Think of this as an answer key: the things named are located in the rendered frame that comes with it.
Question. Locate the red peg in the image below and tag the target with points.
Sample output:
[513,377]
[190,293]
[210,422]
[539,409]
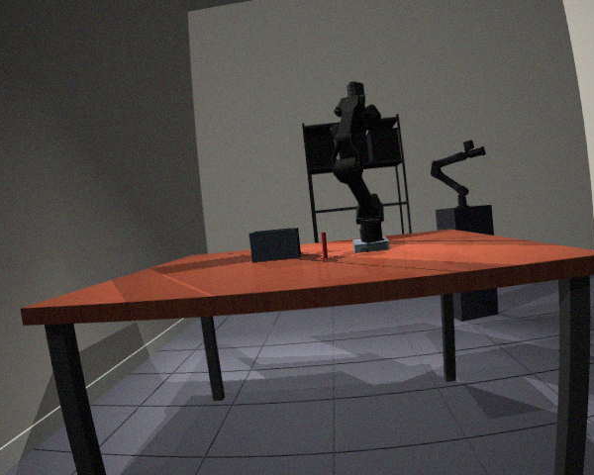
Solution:
[324,245]

